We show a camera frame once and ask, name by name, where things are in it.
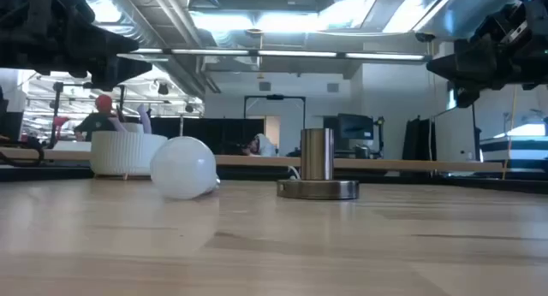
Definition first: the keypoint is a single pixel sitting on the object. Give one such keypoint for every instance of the white ribbed pen cup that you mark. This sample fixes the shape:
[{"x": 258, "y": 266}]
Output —
[{"x": 122, "y": 155}]

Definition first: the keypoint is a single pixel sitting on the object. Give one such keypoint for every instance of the white lightbulb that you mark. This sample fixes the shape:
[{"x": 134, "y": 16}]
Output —
[{"x": 184, "y": 167}]

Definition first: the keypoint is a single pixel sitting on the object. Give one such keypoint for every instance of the black room partition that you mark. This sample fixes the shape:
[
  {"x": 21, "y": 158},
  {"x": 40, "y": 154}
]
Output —
[{"x": 214, "y": 135}]

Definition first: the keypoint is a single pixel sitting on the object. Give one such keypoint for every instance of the person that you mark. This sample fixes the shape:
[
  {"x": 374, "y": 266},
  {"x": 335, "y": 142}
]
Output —
[
  {"x": 96, "y": 122},
  {"x": 263, "y": 146}
]

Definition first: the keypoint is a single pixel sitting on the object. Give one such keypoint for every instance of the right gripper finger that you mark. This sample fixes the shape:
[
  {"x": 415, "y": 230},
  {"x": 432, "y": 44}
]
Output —
[
  {"x": 466, "y": 97},
  {"x": 466, "y": 65}
]

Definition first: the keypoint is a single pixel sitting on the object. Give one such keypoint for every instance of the lavender marker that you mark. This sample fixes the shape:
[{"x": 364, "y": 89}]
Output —
[{"x": 145, "y": 118}]

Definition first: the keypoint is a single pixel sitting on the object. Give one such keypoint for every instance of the black door frame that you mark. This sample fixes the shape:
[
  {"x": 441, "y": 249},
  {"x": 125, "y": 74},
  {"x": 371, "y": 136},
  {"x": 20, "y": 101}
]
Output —
[{"x": 275, "y": 97}]

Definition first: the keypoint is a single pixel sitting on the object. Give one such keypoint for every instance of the black computer monitor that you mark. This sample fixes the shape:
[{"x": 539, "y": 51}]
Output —
[{"x": 355, "y": 127}]

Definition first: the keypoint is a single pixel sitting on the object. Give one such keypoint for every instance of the long ceiling light strip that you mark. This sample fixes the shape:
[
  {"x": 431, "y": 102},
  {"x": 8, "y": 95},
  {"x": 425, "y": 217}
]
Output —
[{"x": 295, "y": 53}]

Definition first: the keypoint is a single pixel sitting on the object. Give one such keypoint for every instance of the tan wooden desk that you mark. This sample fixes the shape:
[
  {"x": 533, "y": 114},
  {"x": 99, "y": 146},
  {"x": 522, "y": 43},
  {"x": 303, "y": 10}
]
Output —
[{"x": 385, "y": 164}]

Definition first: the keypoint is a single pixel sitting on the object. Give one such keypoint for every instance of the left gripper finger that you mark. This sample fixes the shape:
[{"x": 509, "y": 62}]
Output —
[
  {"x": 109, "y": 41},
  {"x": 115, "y": 71}
]

